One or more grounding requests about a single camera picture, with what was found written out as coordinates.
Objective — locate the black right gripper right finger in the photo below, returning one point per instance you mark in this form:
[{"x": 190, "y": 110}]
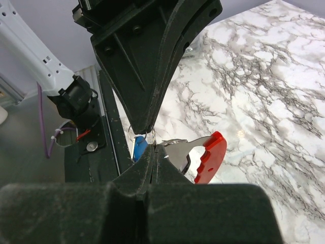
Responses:
[{"x": 177, "y": 211}]

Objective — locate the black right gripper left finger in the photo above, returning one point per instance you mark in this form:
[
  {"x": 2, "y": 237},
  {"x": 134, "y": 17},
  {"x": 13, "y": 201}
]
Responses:
[{"x": 113, "y": 212}]

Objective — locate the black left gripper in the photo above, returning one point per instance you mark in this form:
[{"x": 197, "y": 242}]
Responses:
[{"x": 139, "y": 44}]

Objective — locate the blue tag small key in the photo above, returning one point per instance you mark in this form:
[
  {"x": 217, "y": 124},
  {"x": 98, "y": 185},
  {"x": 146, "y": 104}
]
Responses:
[{"x": 139, "y": 145}]

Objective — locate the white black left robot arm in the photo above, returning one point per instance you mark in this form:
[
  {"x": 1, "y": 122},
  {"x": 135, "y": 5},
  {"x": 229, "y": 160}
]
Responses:
[{"x": 70, "y": 93}]

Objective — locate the aluminium frame rail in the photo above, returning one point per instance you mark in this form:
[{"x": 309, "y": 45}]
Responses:
[{"x": 10, "y": 94}]

